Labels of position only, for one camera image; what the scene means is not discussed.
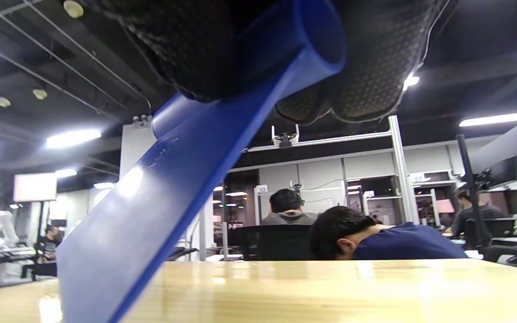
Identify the person's right hand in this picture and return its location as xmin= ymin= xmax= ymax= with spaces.
xmin=83 ymin=0 xmax=443 ymax=125

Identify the blue plastic scraper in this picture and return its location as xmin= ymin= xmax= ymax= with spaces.
xmin=57 ymin=0 xmax=346 ymax=323

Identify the long ceiling light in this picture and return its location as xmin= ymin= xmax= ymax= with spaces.
xmin=45 ymin=129 xmax=102 ymax=149
xmin=460 ymin=112 xmax=517 ymax=127

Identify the white display screen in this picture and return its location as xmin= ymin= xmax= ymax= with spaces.
xmin=14 ymin=173 xmax=57 ymax=202

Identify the black computer monitor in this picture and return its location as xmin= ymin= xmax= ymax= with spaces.
xmin=465 ymin=126 xmax=517 ymax=191

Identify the white aluminium frame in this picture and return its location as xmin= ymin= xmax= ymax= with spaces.
xmin=245 ymin=116 xmax=421 ymax=225

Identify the wooden top white wire rack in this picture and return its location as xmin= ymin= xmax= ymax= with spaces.
xmin=0 ymin=258 xmax=517 ymax=323

